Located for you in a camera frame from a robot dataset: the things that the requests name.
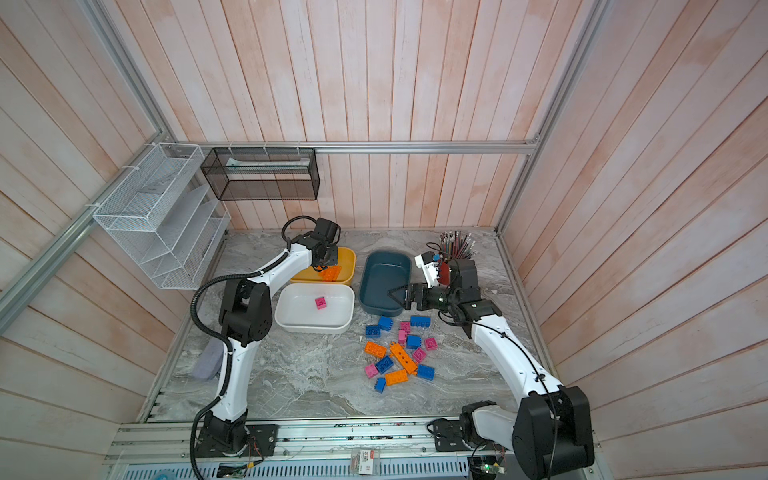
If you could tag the long blue lego brick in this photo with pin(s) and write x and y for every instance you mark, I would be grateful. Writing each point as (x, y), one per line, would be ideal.
(420, 322)

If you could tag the orange lego brick hollow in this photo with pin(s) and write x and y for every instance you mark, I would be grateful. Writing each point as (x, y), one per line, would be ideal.
(375, 350)

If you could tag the white plastic bin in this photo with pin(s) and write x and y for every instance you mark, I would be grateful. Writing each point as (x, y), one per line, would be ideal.
(296, 310)

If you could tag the light pink lego brick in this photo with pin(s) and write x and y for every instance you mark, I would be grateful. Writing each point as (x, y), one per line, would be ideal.
(371, 371)

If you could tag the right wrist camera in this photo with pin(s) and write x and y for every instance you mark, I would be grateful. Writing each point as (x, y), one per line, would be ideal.
(429, 263)

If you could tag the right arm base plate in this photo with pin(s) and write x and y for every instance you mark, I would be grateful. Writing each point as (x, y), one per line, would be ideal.
(450, 435)

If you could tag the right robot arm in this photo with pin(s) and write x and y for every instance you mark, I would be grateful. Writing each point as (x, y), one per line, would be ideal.
(550, 431)

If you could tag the blue lego brick upright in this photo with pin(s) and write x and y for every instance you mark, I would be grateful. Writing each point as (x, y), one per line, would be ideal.
(385, 323)

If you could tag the black mesh wall basket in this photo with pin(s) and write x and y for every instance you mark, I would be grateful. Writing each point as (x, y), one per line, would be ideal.
(262, 173)

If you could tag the orange lego brick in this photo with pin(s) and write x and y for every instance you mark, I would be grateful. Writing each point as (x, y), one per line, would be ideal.
(396, 377)
(330, 274)

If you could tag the white wire mesh shelf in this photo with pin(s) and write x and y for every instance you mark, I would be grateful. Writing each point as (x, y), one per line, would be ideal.
(168, 226)

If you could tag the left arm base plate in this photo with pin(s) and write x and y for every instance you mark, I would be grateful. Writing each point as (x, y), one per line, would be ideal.
(230, 440)

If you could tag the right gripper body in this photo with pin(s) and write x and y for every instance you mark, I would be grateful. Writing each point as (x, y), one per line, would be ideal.
(438, 298)

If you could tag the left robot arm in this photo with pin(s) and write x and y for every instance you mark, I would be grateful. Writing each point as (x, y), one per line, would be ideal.
(245, 319)

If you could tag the red pencil cup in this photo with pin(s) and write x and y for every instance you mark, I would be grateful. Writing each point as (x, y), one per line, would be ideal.
(444, 273)

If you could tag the long orange lego plate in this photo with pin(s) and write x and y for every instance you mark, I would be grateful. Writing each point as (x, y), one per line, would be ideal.
(403, 358)

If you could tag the bundle of coloured pencils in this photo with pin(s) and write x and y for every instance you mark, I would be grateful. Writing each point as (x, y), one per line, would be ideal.
(456, 244)

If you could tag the teal plastic bin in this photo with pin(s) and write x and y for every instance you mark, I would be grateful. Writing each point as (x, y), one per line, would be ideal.
(384, 270)

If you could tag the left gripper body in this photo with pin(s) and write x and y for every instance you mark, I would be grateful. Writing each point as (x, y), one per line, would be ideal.
(331, 257)

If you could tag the small blue lego brick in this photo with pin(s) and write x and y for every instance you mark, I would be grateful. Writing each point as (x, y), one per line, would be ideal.
(380, 384)

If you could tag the yellow plastic bin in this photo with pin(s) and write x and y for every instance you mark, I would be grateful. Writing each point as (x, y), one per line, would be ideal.
(341, 273)

